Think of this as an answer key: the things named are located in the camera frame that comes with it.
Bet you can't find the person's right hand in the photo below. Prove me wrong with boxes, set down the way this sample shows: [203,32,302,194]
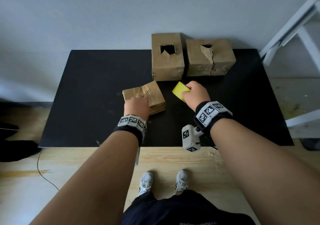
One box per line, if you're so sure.
[181,80,211,112]

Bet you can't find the person's left hand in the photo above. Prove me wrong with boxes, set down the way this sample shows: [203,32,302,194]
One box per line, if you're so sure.
[124,94,152,122]

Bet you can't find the yellow tape roll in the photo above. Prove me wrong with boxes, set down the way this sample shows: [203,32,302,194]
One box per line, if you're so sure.
[172,81,192,102]

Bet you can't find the small cardboard box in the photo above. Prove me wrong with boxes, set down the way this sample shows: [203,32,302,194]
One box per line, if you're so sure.
[122,80,166,115]

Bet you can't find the tall cardboard box square hole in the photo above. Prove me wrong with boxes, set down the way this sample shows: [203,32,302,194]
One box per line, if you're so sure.
[151,32,185,82]

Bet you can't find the wide cardboard box torn flap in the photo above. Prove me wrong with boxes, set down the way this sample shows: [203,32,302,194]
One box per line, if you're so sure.
[185,38,236,77]

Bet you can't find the person's left forearm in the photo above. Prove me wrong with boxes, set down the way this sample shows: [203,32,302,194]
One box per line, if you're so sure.
[30,131,143,225]

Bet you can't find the person's right forearm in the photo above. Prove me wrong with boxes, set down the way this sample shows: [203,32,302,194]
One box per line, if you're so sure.
[210,118,320,225]

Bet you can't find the black marker wristband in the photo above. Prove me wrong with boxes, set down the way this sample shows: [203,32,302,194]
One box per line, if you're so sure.
[193,101,233,135]
[113,115,147,147]

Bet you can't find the white left sneaker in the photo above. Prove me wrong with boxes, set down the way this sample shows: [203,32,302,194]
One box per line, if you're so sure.
[138,171,154,196]

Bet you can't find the white sneaker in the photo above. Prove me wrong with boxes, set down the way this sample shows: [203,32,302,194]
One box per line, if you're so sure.
[138,171,154,196]
[174,170,189,195]

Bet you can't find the white right sneaker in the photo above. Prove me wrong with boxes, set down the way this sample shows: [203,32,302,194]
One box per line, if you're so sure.
[174,170,189,195]

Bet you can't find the black shorts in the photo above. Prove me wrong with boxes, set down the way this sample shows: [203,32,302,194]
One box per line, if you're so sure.
[121,190,255,225]

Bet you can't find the black bag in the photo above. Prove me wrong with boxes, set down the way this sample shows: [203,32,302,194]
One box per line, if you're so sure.
[0,121,42,163]

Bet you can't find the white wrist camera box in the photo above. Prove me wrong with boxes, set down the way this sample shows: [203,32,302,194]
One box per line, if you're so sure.
[182,124,204,152]
[134,146,141,167]

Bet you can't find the white metal shelf frame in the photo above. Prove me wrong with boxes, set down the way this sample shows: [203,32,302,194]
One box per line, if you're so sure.
[259,0,320,139]

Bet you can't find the thin grey floor cable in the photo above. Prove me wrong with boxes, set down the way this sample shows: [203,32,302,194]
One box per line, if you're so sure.
[37,149,60,191]

